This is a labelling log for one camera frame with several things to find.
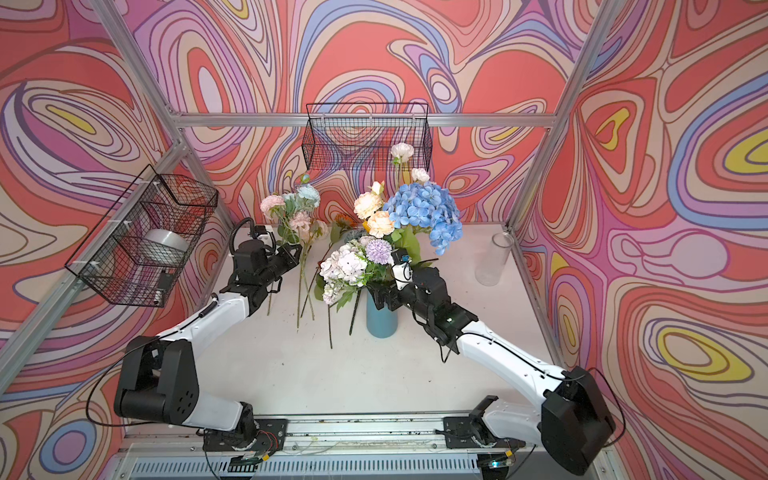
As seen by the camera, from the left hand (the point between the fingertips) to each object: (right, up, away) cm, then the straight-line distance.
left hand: (304, 243), depth 86 cm
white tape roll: (-29, -1, -16) cm, 33 cm away
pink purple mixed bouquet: (+17, -5, -19) cm, 26 cm away
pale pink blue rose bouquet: (-2, +6, +4) cm, 8 cm away
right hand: (+23, -11, -8) cm, 27 cm away
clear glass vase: (+58, -7, +9) cm, 59 cm away
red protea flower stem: (+8, +10, +29) cm, 31 cm away
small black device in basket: (-31, -11, -15) cm, 36 cm away
